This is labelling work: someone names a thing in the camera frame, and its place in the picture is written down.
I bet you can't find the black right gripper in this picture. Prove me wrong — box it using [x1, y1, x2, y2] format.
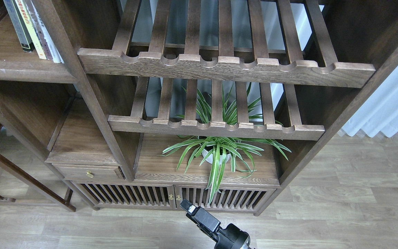
[180, 200, 221, 242]

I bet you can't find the colourful 300 paperback book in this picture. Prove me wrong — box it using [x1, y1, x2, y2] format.
[15, 0, 52, 60]

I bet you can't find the green and black thick book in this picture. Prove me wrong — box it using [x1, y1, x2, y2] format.
[4, 0, 34, 52]

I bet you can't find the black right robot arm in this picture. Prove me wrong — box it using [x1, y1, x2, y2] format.
[180, 199, 250, 249]

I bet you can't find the white plant pot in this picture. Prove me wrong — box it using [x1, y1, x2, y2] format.
[202, 146, 224, 165]

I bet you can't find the spider plant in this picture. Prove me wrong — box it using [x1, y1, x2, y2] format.
[159, 90, 291, 204]

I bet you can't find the brass drawer knob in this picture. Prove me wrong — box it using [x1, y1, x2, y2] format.
[86, 171, 94, 178]

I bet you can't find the dark wooden bookshelf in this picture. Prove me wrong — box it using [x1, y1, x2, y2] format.
[0, 0, 398, 216]

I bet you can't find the white upright book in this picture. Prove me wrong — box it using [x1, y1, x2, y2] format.
[33, 5, 60, 63]
[56, 49, 64, 63]

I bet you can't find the wooden furniture at left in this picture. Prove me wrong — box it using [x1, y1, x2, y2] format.
[0, 123, 76, 212]

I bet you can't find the white curtain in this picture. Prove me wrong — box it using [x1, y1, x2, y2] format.
[341, 66, 398, 137]

